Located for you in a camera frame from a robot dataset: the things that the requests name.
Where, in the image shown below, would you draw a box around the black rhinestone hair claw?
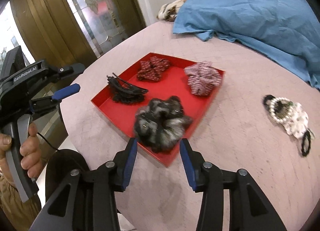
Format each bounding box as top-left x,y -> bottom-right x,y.
107,74 -> 149,105

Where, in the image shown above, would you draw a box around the grey sheer scrunchie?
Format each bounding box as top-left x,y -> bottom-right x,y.
133,95 -> 193,153

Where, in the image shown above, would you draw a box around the brown sleeve left forearm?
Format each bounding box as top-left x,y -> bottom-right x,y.
1,176 -> 41,230

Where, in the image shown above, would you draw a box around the left hand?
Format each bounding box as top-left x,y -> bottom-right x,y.
0,123 -> 43,187

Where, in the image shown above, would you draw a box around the wooden glass door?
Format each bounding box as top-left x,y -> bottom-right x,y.
10,0 -> 146,66

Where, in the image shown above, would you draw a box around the dark red dotted scrunchie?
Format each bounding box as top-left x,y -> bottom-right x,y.
137,56 -> 170,82

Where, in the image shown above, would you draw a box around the red tray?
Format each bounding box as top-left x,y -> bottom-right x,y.
90,52 -> 225,168

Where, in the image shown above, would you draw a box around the white black-spotted scrunchie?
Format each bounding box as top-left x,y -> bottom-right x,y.
283,102 -> 309,139

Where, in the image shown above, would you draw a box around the leopard print scrunchie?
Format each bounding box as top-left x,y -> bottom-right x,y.
274,100 -> 293,119

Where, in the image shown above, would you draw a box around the floral brown white cloth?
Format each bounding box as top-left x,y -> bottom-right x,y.
156,0 -> 187,22

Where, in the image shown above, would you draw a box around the red white plaid scrunchie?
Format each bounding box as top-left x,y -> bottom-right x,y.
184,61 -> 222,96

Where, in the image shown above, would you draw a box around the blue cloth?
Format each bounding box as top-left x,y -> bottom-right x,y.
173,0 -> 319,88

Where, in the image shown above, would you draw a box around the pearl bead bracelet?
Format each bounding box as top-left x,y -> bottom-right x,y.
268,96 -> 298,124

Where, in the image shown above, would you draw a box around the small black hair tie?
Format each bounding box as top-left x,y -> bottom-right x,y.
262,94 -> 276,113

